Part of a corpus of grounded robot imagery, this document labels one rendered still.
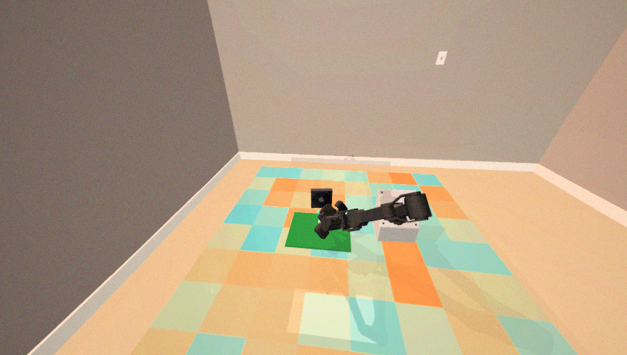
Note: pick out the black square cooling fan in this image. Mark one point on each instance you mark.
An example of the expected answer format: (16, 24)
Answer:
(321, 197)

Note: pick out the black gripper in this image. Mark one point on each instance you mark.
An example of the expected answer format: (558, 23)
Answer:
(318, 229)

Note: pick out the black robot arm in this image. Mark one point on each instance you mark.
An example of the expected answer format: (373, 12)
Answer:
(415, 206)

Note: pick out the green circuit board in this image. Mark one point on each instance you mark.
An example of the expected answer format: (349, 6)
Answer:
(302, 235)

